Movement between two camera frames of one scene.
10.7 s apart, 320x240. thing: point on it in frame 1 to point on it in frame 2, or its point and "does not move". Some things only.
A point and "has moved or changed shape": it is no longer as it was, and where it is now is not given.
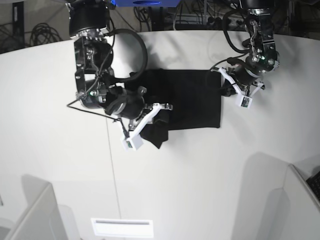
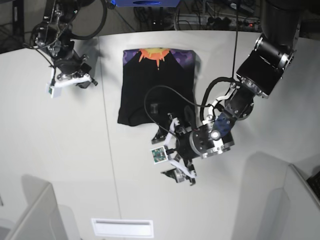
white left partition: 41,220 does not move
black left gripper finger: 156,108 to 86,77
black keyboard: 314,182 does not move
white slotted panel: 119,227 does not move
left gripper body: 130,106 to 71,65
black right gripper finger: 260,85 to 189,170
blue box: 145,3 does not move
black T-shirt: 194,95 has moved or changed shape
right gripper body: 246,75 to 204,142
